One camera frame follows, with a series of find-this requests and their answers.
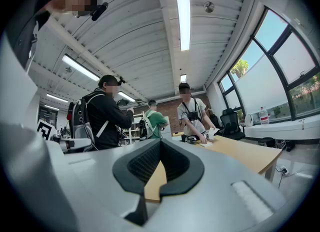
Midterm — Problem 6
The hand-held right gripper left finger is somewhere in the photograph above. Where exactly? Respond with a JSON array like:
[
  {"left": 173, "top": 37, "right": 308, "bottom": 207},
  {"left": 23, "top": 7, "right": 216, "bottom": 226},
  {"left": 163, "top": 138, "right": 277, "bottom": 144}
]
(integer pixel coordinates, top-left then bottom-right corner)
[{"left": 65, "top": 138, "right": 161, "bottom": 232}]

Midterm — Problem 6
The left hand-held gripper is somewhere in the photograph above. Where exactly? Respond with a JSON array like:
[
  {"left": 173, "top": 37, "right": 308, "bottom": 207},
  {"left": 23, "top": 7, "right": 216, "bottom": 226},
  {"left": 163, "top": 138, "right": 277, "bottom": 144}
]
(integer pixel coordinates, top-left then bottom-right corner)
[{"left": 36, "top": 119, "right": 93, "bottom": 154}]

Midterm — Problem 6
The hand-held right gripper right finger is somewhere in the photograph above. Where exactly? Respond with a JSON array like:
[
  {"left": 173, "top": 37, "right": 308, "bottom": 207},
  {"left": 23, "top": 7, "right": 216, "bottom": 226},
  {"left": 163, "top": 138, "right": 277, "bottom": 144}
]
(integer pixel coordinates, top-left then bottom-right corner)
[{"left": 144, "top": 138, "right": 287, "bottom": 232}]

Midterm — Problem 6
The black office chair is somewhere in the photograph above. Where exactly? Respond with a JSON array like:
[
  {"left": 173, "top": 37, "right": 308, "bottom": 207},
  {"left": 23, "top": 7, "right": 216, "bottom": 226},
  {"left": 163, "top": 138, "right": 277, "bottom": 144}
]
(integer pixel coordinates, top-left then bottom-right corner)
[
  {"left": 209, "top": 113, "right": 222, "bottom": 131},
  {"left": 219, "top": 108, "right": 246, "bottom": 141}
]

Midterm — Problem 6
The grey backpack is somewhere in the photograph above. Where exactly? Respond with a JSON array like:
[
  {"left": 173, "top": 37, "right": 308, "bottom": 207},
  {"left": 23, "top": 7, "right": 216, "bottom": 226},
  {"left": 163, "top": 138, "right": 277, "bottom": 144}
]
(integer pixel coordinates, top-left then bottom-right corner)
[{"left": 66, "top": 98, "right": 97, "bottom": 149}]

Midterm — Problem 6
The wooden table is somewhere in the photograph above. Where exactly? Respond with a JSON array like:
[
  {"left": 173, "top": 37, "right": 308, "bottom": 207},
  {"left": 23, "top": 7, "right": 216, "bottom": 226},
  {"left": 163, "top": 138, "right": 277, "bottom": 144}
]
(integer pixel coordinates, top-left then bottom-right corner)
[{"left": 144, "top": 130, "right": 283, "bottom": 203}]

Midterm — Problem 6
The white storage shelf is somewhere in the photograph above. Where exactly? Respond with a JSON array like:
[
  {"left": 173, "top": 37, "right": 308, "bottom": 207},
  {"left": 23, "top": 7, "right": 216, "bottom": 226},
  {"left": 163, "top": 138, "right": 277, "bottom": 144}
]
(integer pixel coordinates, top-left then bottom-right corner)
[{"left": 122, "top": 115, "right": 145, "bottom": 142}]

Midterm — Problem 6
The black round bin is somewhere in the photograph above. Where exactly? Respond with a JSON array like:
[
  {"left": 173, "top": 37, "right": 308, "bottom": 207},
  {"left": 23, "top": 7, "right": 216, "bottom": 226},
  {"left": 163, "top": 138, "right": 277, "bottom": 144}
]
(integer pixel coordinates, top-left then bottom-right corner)
[{"left": 257, "top": 136, "right": 276, "bottom": 149}]

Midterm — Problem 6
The white rounded container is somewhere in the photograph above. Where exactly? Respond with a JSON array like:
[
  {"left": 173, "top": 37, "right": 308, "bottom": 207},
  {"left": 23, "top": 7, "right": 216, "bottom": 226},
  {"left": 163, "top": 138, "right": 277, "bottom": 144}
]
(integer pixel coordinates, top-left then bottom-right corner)
[{"left": 244, "top": 113, "right": 255, "bottom": 127}]

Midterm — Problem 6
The clear water bottle red label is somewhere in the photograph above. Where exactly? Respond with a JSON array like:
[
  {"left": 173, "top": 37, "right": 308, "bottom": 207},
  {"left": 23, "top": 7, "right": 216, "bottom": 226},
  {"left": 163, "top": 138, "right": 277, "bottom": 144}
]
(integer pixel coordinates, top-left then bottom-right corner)
[{"left": 258, "top": 106, "right": 270, "bottom": 125}]

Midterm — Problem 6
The small black pouch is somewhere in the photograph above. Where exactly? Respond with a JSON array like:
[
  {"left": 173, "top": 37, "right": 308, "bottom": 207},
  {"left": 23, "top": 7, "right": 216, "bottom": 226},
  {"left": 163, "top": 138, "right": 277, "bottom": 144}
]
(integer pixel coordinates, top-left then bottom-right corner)
[{"left": 284, "top": 139, "right": 296, "bottom": 153}]

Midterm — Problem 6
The white windowsill counter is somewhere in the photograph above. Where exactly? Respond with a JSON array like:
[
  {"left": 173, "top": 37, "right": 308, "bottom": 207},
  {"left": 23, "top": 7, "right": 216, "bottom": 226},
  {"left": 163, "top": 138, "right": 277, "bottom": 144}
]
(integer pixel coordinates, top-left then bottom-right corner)
[{"left": 243, "top": 114, "right": 320, "bottom": 142}]

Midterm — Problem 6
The large black-framed window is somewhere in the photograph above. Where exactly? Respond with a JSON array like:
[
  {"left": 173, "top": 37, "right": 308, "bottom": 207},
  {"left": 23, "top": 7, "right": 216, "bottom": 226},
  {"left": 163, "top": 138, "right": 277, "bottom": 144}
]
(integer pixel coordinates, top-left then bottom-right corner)
[{"left": 216, "top": 5, "right": 320, "bottom": 127}]

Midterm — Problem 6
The person's black shirt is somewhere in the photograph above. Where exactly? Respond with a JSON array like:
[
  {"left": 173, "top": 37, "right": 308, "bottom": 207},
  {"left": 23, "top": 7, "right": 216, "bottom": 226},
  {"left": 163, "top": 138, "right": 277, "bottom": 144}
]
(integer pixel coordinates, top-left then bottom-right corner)
[{"left": 6, "top": 0, "right": 62, "bottom": 70}]

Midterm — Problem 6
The round metal ceiling fixture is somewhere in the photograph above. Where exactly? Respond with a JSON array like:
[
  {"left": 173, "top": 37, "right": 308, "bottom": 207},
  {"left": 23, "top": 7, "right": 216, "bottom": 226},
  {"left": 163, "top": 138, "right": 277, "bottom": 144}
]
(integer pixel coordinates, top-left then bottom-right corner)
[{"left": 203, "top": 1, "right": 215, "bottom": 14}]

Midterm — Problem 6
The tangle of cables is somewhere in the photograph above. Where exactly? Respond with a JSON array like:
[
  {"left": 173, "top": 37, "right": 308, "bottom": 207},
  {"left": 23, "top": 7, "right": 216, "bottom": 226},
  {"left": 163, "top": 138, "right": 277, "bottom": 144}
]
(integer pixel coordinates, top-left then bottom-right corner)
[{"left": 274, "top": 138, "right": 315, "bottom": 190}]

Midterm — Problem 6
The black head-worn camera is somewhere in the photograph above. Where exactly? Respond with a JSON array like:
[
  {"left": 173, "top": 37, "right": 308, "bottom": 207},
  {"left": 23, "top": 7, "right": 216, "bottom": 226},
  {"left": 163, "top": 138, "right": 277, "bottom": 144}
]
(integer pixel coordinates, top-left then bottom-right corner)
[{"left": 89, "top": 2, "right": 110, "bottom": 22}]

